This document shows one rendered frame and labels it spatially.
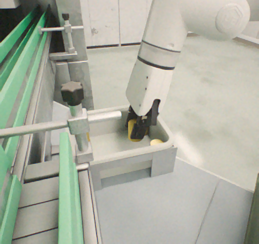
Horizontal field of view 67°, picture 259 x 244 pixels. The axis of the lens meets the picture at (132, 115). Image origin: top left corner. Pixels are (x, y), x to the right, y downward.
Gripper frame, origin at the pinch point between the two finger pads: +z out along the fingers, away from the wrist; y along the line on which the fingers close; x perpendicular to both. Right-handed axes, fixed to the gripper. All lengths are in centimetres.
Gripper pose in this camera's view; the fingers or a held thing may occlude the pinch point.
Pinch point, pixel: (135, 125)
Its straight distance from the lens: 45.2
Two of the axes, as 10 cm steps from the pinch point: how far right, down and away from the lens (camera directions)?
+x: 9.2, 0.5, 3.8
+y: 3.0, 5.5, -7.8
